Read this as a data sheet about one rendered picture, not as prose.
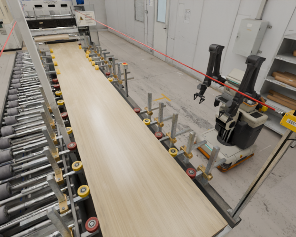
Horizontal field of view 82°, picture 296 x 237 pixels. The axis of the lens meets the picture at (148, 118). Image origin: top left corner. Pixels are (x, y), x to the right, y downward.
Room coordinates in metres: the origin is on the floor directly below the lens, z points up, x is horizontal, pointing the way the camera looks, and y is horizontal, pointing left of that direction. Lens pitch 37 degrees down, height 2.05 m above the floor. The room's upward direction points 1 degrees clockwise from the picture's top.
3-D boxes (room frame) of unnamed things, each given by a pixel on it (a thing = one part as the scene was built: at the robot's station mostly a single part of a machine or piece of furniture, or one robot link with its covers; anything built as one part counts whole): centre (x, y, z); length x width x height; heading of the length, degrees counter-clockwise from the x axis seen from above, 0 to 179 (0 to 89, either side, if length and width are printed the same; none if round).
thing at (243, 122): (1.72, -1.07, 0.68); 0.28 x 0.27 x 0.25; 29
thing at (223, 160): (0.92, -0.52, 0.82); 0.43 x 0.03 x 0.04; 119
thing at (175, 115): (1.30, -0.26, 0.90); 0.04 x 0.04 x 0.48; 29
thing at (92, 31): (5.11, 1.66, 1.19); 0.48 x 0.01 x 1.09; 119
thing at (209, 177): (0.88, -0.49, 0.82); 0.14 x 0.06 x 0.05; 29
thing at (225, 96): (1.71, -0.93, 0.99); 0.28 x 0.16 x 0.22; 29
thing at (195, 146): (1.13, -0.40, 0.83); 0.43 x 0.03 x 0.04; 119
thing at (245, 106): (1.91, -1.28, 0.87); 0.23 x 0.15 x 0.11; 29
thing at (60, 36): (4.84, 2.33, 1.05); 1.43 x 0.12 x 0.12; 119
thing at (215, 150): (0.86, -0.50, 0.92); 0.04 x 0.04 x 0.48; 29
